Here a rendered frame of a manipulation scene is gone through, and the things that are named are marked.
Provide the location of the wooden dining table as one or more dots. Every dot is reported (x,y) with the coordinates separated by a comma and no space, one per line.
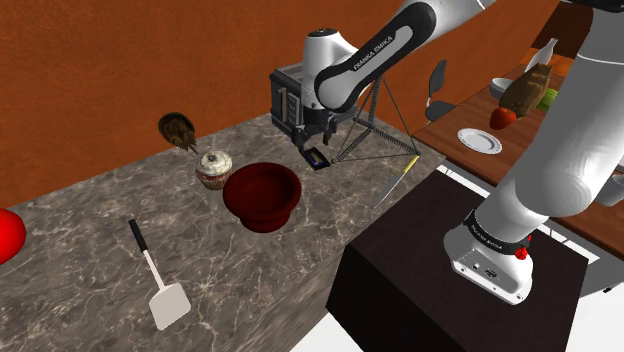
(453,122)

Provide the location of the dark red bowl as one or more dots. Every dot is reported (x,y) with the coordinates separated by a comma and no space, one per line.
(261,195)

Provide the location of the white frosted cupcake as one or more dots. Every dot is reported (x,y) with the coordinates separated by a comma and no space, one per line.
(213,168)

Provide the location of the small black box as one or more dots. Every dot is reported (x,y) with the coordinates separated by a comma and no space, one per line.
(317,158)

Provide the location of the dark robot stand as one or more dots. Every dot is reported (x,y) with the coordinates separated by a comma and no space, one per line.
(404,292)

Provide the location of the dark grey chair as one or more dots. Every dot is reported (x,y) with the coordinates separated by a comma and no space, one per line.
(438,109)

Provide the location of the brown horseshoe crab figure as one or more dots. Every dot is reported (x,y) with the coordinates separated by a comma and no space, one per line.
(175,129)

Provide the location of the red round object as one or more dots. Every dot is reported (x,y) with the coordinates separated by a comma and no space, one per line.
(10,236)

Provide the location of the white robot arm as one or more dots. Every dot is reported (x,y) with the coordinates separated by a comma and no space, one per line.
(560,161)

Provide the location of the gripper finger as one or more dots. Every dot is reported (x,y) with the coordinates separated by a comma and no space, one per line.
(328,134)
(300,140)

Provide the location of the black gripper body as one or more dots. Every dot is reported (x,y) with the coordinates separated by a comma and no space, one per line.
(316,120)

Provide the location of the grey toaster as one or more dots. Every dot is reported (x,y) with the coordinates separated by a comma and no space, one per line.
(284,105)

